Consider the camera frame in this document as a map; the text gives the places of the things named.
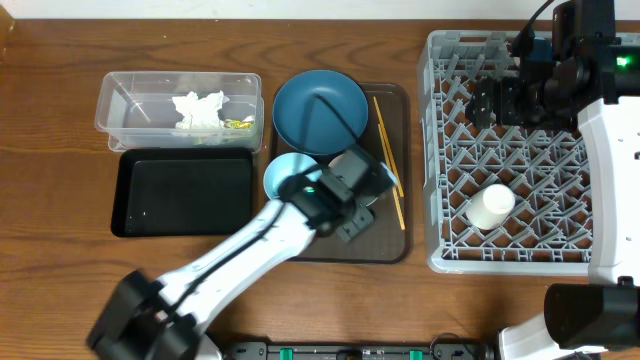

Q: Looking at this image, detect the wooden chopstick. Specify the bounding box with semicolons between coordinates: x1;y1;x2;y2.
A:
373;96;404;198
377;124;406;231

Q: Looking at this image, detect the grey dishwasher rack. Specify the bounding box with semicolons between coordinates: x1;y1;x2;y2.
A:
418;30;593;276

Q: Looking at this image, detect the black plastic tray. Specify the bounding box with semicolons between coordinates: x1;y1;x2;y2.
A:
110;148;253;238

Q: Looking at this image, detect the light blue bowl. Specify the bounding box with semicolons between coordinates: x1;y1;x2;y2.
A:
263;152;322;199

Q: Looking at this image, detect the brown serving tray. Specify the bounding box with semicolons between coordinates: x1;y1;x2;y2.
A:
295;83;412;264

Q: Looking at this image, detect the white paper napkin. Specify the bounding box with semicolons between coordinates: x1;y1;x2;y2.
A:
172;91;229;130

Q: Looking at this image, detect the clear plastic waste bin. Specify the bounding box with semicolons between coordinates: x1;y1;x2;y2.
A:
94;71;264;152

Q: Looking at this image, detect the cream white cup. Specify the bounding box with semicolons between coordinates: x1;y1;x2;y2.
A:
465;184;516;230

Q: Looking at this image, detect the green yellow snack wrapper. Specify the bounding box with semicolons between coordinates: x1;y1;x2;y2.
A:
223;115;255;130

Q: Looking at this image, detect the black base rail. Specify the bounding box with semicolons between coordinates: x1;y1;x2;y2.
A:
221;333;500;360

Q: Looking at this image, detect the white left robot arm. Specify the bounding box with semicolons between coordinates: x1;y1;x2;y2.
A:
86;145;399;360

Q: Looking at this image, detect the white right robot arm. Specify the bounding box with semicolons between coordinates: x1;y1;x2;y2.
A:
466;0;639;359

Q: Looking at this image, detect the dark blue plate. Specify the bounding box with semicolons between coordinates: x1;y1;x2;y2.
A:
273;70;369;156

